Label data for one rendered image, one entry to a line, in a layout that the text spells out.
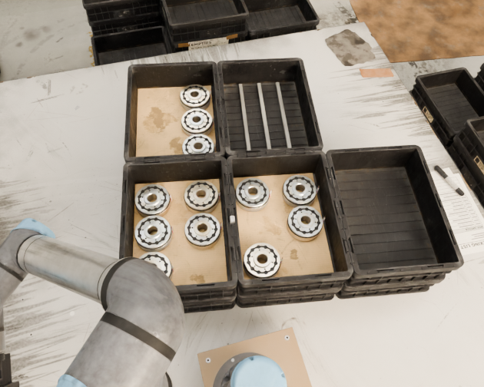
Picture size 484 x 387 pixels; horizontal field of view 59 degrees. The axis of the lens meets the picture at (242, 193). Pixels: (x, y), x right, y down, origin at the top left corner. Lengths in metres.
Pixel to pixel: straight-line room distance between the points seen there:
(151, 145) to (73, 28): 1.96
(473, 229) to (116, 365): 1.30
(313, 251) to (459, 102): 1.59
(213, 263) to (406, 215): 0.61
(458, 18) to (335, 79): 1.93
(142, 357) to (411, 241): 0.96
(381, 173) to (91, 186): 0.97
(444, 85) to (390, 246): 1.51
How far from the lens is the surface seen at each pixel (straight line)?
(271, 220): 1.29
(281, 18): 2.65
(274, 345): 1.20
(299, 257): 1.25
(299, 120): 1.51
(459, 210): 1.65
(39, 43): 3.25
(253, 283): 1.10
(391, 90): 1.89
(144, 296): 0.61
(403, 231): 1.37
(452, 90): 2.69
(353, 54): 1.99
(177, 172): 1.31
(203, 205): 1.27
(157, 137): 1.46
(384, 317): 1.40
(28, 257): 0.87
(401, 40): 3.31
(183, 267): 1.22
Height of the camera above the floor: 1.97
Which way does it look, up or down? 60 degrees down
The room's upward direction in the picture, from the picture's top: 4 degrees clockwise
